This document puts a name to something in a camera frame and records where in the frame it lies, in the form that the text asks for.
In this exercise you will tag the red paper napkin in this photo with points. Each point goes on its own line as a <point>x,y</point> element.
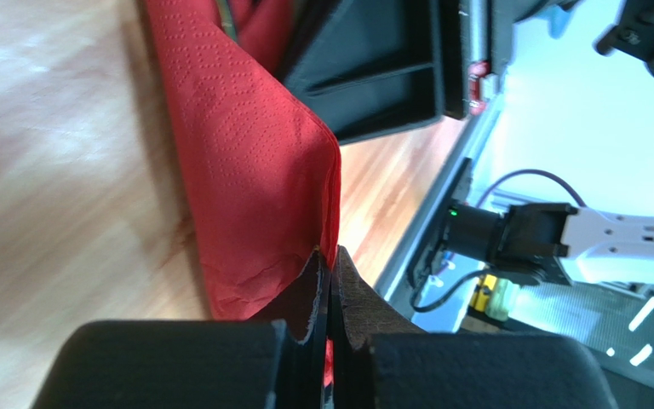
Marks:
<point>262,172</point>

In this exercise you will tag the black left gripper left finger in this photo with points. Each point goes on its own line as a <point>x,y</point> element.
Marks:
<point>275,359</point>

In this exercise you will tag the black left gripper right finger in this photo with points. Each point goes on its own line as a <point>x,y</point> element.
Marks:
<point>382,360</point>

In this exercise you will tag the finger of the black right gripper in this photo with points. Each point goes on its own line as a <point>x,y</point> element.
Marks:
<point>373,68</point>

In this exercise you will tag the iridescent rainbow fork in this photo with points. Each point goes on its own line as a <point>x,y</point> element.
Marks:
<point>226,19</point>

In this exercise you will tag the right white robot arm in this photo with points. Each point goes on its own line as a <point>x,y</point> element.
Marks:
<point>530,243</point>

